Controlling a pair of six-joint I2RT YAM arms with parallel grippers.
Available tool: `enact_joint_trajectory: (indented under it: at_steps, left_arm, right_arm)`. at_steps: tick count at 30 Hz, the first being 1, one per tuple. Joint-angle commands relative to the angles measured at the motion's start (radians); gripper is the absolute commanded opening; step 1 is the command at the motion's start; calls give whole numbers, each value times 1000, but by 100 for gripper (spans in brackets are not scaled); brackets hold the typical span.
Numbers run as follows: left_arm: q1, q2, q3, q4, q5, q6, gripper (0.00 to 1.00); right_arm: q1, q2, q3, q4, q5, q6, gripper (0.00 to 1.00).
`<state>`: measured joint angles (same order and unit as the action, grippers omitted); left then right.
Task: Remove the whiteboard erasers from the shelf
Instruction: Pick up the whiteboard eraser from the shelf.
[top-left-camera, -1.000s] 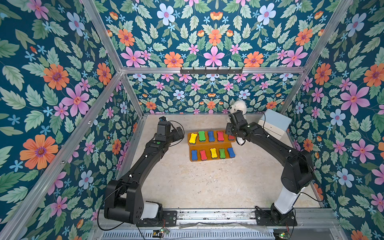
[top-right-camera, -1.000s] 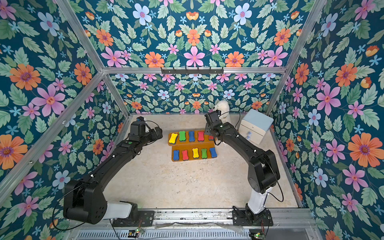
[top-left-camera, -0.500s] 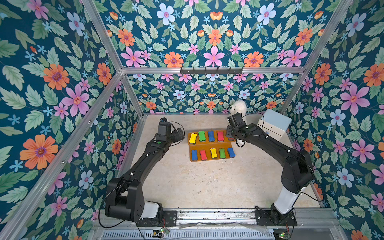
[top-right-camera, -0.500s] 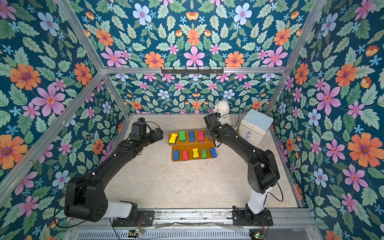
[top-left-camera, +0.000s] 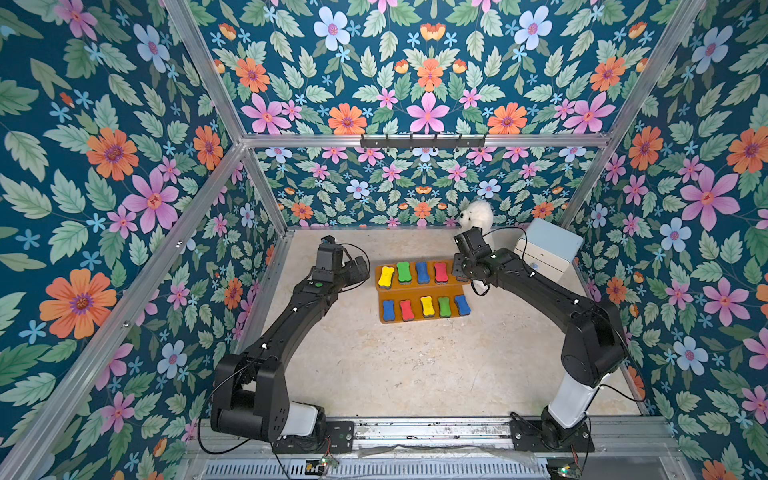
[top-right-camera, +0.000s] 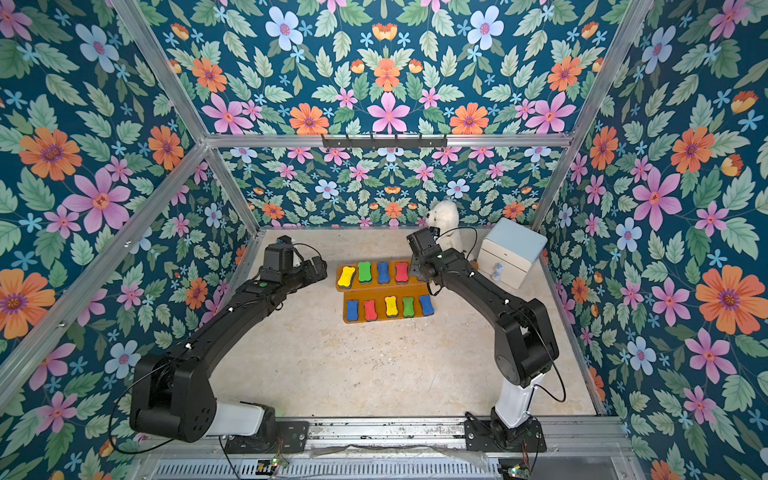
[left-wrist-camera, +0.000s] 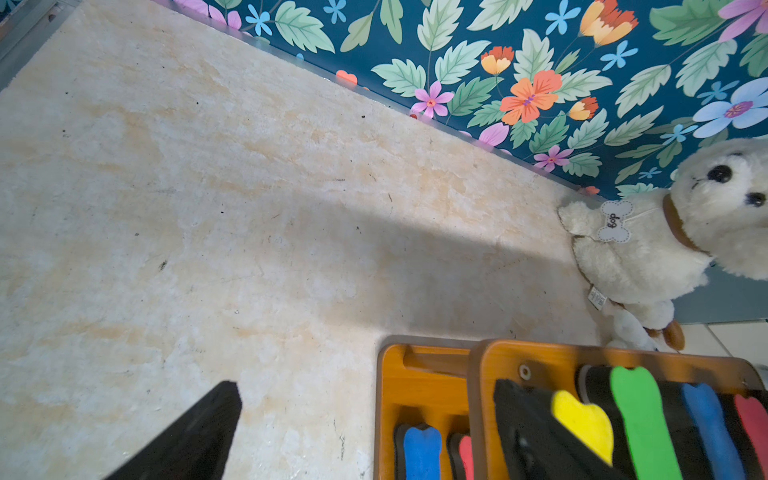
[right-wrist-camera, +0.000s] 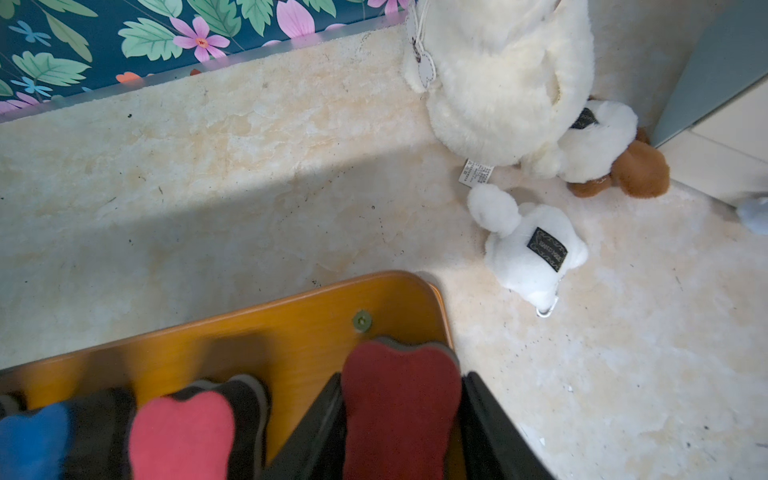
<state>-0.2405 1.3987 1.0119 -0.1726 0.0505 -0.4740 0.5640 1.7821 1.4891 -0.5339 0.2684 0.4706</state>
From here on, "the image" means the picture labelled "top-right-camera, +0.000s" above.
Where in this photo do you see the green eraser shelf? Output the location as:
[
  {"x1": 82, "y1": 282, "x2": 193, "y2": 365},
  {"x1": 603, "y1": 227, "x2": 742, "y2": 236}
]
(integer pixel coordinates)
[
  {"x1": 402, "y1": 297, "x2": 415, "y2": 318},
  {"x1": 357, "y1": 261, "x2": 373, "y2": 284}
]

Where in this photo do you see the black wall hook rail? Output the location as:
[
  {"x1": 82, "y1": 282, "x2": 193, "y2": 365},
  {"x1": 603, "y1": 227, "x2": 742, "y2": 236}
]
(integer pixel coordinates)
[{"x1": 321, "y1": 134, "x2": 448, "y2": 150}]

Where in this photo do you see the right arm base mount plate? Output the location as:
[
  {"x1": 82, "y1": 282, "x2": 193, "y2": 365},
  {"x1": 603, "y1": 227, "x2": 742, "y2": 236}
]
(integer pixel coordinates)
[{"x1": 463, "y1": 412, "x2": 547, "y2": 453}]

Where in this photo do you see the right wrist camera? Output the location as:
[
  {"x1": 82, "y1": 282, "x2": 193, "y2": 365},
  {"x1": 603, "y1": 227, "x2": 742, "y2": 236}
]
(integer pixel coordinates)
[{"x1": 406, "y1": 227, "x2": 442, "y2": 262}]

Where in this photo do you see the yellow eraser shelf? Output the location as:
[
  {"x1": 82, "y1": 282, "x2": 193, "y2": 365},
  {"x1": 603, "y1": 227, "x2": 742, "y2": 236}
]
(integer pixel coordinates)
[
  {"x1": 337, "y1": 265, "x2": 356, "y2": 289},
  {"x1": 384, "y1": 296, "x2": 399, "y2": 318}
]

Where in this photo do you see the blue eraser shelf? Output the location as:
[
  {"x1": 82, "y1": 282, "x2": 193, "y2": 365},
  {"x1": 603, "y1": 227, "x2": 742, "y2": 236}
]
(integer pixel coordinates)
[
  {"x1": 345, "y1": 300, "x2": 359, "y2": 322},
  {"x1": 376, "y1": 261, "x2": 391, "y2": 285},
  {"x1": 419, "y1": 295, "x2": 435, "y2": 317}
]

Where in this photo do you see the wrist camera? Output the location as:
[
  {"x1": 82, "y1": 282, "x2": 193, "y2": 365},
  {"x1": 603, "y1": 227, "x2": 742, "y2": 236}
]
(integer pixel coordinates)
[
  {"x1": 406, "y1": 227, "x2": 442, "y2": 262},
  {"x1": 260, "y1": 235, "x2": 294, "y2": 283}
]

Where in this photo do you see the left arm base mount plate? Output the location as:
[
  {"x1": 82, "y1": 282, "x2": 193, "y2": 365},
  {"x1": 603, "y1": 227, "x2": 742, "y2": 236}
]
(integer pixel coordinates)
[{"x1": 224, "y1": 420, "x2": 309, "y2": 455}]

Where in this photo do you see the red eraser shelf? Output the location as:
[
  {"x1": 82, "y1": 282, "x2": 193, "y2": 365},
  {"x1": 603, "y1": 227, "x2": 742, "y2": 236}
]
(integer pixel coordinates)
[
  {"x1": 395, "y1": 262, "x2": 410, "y2": 284},
  {"x1": 363, "y1": 299, "x2": 378, "y2": 322}
]

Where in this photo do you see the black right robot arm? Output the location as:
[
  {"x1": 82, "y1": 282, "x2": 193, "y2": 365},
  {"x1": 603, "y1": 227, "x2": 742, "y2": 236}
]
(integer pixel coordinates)
[{"x1": 412, "y1": 246, "x2": 559, "y2": 430}]

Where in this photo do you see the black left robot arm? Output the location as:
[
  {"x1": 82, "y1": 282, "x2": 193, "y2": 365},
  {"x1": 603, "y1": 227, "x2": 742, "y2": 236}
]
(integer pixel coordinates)
[{"x1": 129, "y1": 256, "x2": 327, "y2": 443}]

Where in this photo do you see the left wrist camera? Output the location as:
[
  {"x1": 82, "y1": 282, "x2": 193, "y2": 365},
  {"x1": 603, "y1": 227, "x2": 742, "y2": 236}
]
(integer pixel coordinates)
[{"x1": 260, "y1": 235, "x2": 294, "y2": 283}]

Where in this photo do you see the large cream plush dog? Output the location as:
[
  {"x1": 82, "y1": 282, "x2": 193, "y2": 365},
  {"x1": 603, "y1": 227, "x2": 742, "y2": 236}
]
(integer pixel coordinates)
[{"x1": 427, "y1": 200, "x2": 465, "y2": 253}]

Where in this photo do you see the white three drawer cabinet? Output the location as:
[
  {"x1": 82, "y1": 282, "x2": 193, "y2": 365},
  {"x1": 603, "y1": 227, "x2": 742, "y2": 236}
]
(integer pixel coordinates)
[{"x1": 477, "y1": 218, "x2": 547, "y2": 289}]

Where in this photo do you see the orange wooden two-tier shelf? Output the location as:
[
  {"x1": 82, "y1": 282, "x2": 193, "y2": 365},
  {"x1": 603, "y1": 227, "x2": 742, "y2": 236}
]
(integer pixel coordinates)
[{"x1": 335, "y1": 259, "x2": 431, "y2": 324}]

